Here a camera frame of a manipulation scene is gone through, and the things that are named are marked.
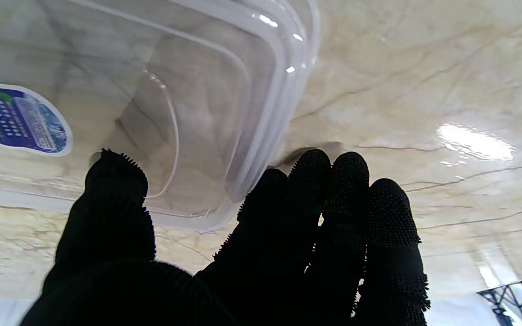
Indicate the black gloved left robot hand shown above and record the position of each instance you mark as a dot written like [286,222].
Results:
[107,271]

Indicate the clear container lid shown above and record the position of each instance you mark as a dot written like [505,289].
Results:
[175,90]

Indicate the black metal frame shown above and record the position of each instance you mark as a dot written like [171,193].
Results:
[514,299]

